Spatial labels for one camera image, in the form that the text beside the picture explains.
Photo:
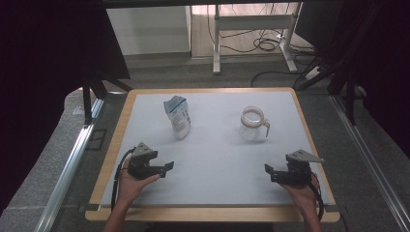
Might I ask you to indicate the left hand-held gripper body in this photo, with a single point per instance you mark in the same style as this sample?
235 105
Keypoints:
141 167

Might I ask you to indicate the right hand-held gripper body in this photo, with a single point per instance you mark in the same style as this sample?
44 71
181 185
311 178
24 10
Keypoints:
296 175

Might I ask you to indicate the white bag with blue stripe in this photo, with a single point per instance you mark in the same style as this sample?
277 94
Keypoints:
179 117

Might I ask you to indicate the person's right hand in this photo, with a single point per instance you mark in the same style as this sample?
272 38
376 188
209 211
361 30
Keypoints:
304 198

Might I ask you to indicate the person's left hand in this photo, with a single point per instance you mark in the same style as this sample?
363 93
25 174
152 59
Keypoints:
129 188

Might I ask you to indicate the grey table mat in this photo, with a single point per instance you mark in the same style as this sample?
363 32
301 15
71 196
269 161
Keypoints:
209 180

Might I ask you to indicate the dark floor grate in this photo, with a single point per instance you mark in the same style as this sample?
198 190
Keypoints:
96 139

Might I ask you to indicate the black tape strip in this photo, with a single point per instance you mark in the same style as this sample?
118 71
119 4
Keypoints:
88 207

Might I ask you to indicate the black metal stand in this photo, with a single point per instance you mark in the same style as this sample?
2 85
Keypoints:
86 103
350 103

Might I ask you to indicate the white power strip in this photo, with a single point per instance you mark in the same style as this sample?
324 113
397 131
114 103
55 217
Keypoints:
312 73

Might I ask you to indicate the black curtain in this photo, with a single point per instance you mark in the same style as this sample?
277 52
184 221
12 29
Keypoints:
386 64
38 80

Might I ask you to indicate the aluminium floor rail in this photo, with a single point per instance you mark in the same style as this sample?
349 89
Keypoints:
67 174
370 161

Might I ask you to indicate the white wall panel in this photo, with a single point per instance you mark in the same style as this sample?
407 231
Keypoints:
148 30

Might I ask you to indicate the white desk frame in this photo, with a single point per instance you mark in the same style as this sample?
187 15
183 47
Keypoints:
254 22

